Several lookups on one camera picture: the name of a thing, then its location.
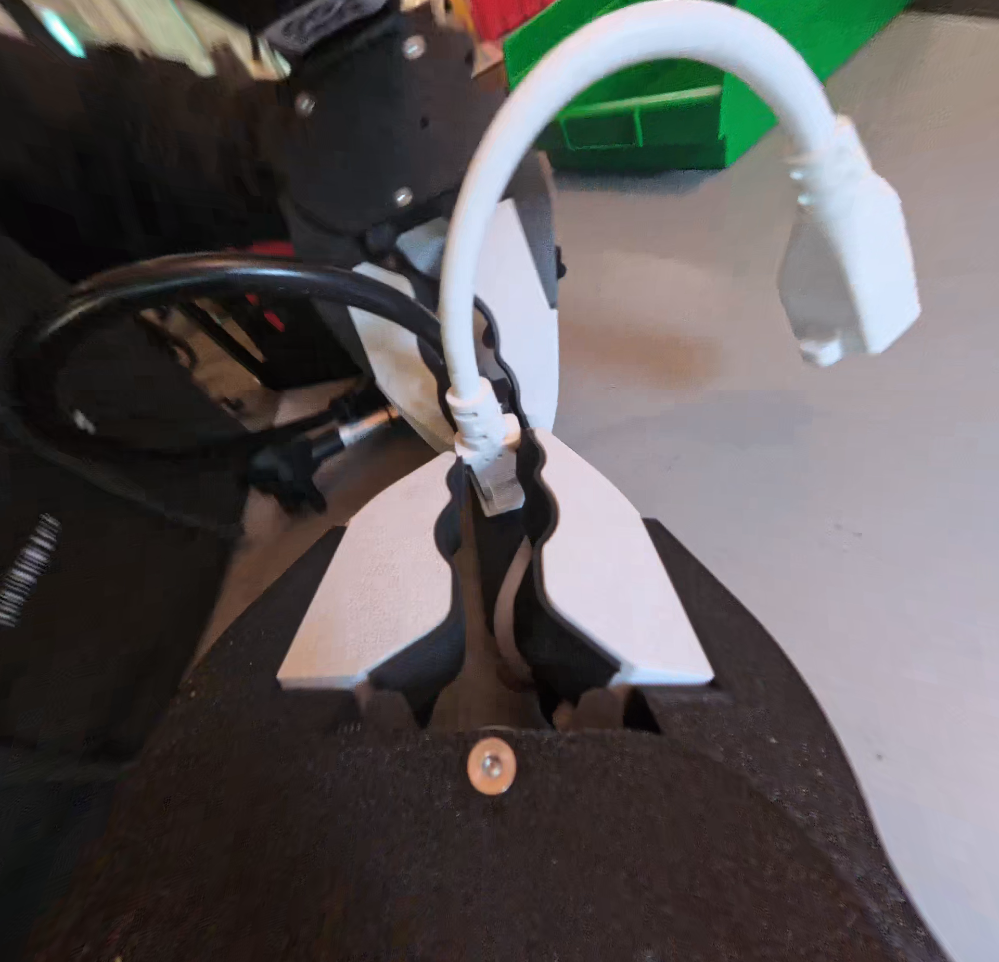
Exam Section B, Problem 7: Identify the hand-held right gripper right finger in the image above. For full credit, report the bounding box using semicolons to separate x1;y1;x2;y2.
515;429;716;732

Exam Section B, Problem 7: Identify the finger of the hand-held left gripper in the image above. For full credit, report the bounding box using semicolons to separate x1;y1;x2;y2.
347;263;460;453
472;199;561;437

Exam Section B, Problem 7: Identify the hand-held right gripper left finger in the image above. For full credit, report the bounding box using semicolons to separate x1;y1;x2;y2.
277;450;471;729

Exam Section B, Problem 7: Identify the black power strip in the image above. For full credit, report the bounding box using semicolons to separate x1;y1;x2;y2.
248;400;547;690

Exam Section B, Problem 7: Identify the thin black extension cord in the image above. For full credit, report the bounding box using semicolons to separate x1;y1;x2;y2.
16;251;454;463

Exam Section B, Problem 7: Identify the white extension cord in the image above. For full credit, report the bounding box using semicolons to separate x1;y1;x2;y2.
437;0;922;520

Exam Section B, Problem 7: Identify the green plastic bin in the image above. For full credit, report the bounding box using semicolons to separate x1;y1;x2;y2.
502;0;952;174

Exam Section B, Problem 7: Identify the person's left forearm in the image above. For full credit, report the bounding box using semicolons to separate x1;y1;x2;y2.
0;34;301;280

